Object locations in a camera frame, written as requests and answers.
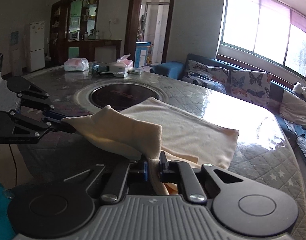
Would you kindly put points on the pink tissue pack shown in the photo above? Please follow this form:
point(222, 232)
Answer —
point(76, 65)

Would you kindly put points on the grey plain pillow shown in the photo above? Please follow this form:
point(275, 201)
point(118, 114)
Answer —
point(293, 108)

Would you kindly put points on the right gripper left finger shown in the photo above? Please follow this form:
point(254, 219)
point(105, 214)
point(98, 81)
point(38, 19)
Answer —
point(62, 207)

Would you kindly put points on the white tissue box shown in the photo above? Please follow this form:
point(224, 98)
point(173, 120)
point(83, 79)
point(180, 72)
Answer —
point(121, 66)

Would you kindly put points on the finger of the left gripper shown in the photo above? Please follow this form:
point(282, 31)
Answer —
point(33, 97)
point(16, 128)

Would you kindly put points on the black induction cooktop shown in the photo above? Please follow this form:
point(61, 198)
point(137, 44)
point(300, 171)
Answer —
point(121, 96)

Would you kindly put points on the blue white small cabinet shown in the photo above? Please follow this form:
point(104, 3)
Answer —
point(141, 53)

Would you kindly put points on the blue sofa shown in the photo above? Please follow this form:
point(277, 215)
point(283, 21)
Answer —
point(295, 133)

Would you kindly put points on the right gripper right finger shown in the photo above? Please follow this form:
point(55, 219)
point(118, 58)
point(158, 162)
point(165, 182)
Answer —
point(241, 205)

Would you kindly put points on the green card box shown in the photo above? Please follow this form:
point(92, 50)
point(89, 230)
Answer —
point(135, 71)

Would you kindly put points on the quilted star tablecloth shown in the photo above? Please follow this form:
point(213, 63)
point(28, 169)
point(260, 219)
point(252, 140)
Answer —
point(263, 152)

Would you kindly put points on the butterfly pillow upright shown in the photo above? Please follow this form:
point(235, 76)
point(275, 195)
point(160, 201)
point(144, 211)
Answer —
point(252, 87)

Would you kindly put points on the teal black strap device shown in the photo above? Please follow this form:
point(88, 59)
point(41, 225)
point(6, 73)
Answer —
point(101, 70)

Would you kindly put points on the window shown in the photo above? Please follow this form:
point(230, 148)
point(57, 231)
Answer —
point(267, 29)

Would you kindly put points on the dark wooden cabinet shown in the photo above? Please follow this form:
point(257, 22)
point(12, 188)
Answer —
point(73, 33)

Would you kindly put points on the cream sweatshirt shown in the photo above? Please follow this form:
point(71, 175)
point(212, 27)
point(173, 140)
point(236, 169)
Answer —
point(152, 126)

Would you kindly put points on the butterfly pillow lying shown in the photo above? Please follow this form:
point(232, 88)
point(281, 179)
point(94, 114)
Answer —
point(212, 77)

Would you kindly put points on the white refrigerator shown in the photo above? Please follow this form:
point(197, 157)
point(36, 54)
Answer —
point(35, 50)

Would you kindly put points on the panda plush toy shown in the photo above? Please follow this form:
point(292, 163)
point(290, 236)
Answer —
point(299, 89)

